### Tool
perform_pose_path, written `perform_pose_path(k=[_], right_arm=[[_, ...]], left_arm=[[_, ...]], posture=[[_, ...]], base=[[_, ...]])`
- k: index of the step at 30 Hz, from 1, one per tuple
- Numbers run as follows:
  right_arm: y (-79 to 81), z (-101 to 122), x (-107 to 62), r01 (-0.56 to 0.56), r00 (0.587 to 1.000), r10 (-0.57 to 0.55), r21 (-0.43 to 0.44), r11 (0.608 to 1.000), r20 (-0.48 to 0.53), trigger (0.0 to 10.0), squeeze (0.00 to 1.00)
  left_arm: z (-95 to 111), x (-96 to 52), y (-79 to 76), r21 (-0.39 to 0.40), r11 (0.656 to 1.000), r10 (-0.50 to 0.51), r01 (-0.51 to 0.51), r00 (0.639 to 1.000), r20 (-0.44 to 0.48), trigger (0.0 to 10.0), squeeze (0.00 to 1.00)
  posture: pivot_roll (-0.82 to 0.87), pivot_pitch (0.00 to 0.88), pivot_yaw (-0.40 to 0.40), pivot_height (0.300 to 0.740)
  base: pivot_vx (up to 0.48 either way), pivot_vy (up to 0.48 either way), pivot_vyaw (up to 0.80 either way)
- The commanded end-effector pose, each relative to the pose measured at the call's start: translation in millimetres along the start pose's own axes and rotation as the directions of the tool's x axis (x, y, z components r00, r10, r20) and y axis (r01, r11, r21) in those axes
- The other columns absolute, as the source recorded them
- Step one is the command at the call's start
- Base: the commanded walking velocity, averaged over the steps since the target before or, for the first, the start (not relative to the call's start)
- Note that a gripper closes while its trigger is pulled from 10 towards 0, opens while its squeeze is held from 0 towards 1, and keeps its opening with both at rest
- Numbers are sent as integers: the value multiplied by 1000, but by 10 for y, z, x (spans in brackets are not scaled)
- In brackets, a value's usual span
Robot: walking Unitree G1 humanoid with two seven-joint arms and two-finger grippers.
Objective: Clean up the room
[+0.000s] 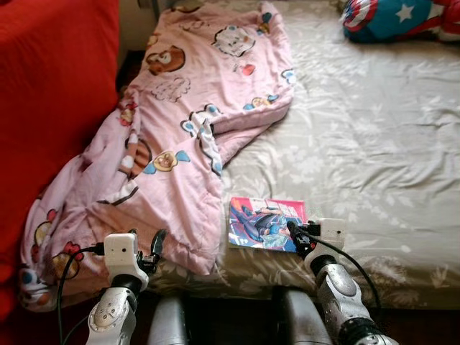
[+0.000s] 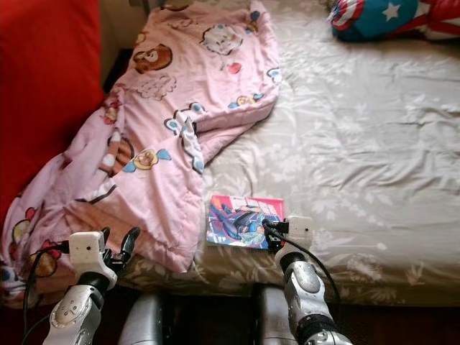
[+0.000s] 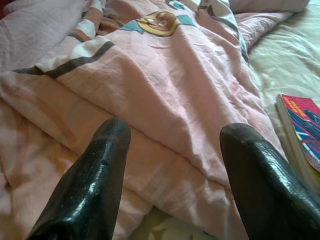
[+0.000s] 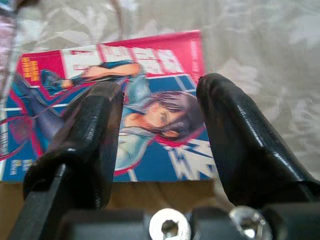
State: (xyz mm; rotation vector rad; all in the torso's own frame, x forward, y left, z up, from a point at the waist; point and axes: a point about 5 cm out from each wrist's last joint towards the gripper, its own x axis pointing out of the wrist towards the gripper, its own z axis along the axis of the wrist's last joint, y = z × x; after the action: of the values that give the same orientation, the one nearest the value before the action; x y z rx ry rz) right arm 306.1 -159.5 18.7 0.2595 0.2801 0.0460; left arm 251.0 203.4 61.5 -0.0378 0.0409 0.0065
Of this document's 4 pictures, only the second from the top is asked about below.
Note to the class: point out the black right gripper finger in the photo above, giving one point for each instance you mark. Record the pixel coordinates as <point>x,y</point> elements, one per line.
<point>267,225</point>

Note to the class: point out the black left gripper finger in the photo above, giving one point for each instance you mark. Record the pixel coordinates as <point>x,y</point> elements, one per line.
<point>131,241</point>
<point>106,236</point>

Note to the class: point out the anime comic book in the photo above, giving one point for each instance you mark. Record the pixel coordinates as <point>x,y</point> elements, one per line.
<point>241,221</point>

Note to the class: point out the pink cartoon print blanket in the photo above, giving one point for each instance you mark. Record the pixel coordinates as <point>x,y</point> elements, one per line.
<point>172,108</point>

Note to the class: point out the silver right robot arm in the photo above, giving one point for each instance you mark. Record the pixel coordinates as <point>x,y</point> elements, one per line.
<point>305,287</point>

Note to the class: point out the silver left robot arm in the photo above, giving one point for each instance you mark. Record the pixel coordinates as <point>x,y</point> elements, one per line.
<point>75,316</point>

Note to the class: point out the silver robot left leg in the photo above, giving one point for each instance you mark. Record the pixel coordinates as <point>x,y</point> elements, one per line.
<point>144,323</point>

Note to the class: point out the silver robot leg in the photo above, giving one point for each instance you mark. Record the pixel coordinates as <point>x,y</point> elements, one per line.
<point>273,320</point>
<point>144,323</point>

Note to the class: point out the silver robot right leg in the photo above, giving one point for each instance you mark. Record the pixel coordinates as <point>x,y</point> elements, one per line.
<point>273,320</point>

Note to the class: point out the bed with grey floral sheet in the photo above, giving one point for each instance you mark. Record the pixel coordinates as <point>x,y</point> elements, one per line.
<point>366,144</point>

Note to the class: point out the large red cushion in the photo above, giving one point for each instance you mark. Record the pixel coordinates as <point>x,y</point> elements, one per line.
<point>43,86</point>

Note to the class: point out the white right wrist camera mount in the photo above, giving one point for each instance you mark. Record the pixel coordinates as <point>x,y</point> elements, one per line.
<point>300,230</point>

